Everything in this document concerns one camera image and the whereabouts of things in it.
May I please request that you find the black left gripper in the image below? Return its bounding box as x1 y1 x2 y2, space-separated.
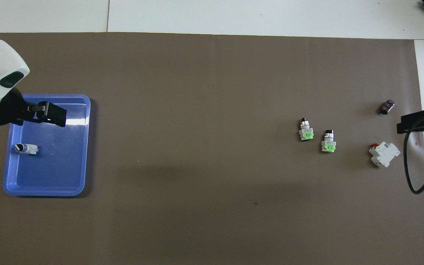
0 88 67 128

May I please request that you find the green white selector switch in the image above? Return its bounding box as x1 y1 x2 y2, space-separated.
15 143 39 155
298 118 315 142
321 129 336 153

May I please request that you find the small black electronic component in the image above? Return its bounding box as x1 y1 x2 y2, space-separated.
379 99 396 115

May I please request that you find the white circuit breaker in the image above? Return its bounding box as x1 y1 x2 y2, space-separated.
369 142 401 168

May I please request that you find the blue plastic tray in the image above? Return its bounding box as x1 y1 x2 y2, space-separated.
3 94 91 197

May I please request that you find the brown table mat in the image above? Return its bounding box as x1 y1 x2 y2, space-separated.
0 32 424 265

